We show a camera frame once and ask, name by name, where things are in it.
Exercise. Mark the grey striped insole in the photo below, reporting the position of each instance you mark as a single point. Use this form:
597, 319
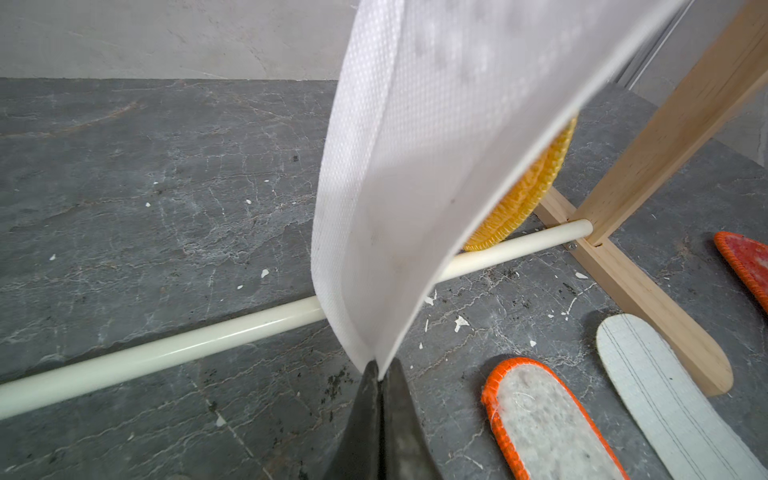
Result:
677, 420

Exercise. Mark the red orange-edged insole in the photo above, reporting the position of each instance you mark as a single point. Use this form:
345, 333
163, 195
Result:
748, 259

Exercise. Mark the grey felt orange-edged insole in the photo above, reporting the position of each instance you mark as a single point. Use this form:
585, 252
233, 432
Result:
541, 428

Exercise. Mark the wooden clothes rack frame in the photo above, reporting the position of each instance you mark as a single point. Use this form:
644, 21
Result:
732, 70

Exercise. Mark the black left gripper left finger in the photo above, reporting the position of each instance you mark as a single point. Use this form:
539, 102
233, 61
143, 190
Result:
358, 455

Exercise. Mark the white foam insole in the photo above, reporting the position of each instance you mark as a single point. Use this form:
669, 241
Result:
441, 106

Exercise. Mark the yellow fuzzy insole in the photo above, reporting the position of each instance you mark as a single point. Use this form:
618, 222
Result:
525, 195

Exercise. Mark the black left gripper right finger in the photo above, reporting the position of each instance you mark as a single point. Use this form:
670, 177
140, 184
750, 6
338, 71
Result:
406, 454

